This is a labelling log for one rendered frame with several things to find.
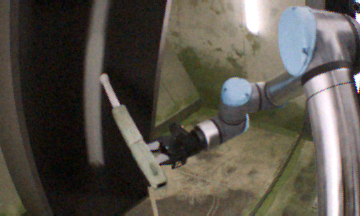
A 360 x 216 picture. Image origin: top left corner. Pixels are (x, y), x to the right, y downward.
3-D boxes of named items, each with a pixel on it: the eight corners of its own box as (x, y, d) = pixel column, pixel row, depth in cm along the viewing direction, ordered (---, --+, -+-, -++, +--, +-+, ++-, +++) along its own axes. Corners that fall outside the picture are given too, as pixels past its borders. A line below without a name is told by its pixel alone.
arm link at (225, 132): (237, 97, 108) (233, 117, 116) (206, 111, 104) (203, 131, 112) (253, 117, 103) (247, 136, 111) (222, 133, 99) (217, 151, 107)
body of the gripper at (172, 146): (170, 171, 102) (204, 156, 106) (170, 157, 95) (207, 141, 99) (158, 153, 106) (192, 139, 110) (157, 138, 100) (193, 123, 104)
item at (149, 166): (171, 206, 102) (169, 176, 85) (159, 210, 100) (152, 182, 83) (115, 109, 130) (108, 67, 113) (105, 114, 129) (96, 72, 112)
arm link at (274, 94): (379, 11, 41) (275, 80, 107) (344, 3, 39) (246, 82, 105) (396, 63, 39) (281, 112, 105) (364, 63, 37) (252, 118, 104)
